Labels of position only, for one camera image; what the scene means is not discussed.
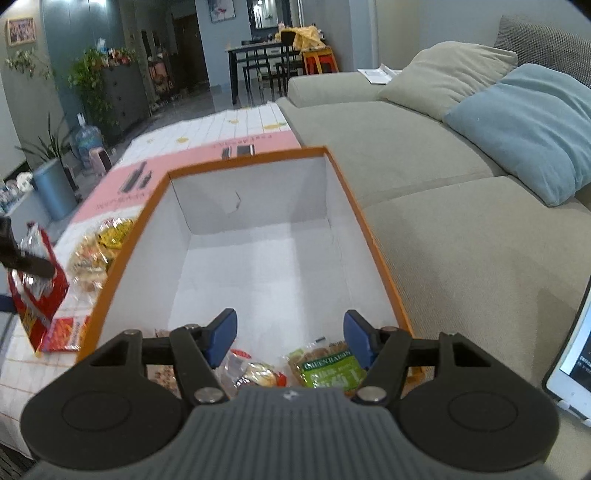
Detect chocolate pastry snack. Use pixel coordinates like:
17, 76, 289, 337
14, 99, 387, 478
216, 349, 287, 398

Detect red chips bag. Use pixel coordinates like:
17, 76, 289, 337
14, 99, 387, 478
7, 222, 69, 353

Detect green nut snack packet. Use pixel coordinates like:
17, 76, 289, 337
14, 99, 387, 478
286, 337, 367, 396

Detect yellow waffle snack pack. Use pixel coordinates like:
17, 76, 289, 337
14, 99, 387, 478
67, 217, 135, 293

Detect orange white cardboard box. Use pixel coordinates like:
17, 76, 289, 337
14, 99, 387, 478
79, 147, 412, 371

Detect papers on sofa arm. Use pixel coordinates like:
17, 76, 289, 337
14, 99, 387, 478
358, 64, 401, 85

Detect blue round bin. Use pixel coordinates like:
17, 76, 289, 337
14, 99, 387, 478
33, 158, 78, 221

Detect red orange snack packet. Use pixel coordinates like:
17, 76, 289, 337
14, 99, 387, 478
41, 316, 90, 352

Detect beige sofa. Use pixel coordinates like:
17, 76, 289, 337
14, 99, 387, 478
275, 71, 591, 480

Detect water bottle jug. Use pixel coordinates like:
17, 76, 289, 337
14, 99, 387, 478
74, 113, 103, 170

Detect white tablet on stand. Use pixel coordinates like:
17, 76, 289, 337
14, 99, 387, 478
542, 283, 591, 428

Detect dark grey cabinet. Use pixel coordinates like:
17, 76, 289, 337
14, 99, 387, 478
102, 63, 149, 143

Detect green leafy plant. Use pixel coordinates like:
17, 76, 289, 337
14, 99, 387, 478
68, 47, 116, 132

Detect pink white lemon tablecloth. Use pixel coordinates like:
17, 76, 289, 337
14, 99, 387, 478
1, 102, 300, 456

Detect light blue cushion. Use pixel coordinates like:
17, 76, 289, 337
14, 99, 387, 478
444, 63, 590, 207

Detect beige cushion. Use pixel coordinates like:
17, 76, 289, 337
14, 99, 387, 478
379, 41, 518, 121

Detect orange stool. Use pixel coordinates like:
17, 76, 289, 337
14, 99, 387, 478
301, 46, 339, 75

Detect black dining table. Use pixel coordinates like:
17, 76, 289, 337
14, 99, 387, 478
225, 40, 304, 106

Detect grey textured back cushion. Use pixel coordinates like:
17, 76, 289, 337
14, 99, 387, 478
495, 15, 591, 87

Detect framed wall picture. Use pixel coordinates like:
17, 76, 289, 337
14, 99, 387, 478
6, 17, 36, 46

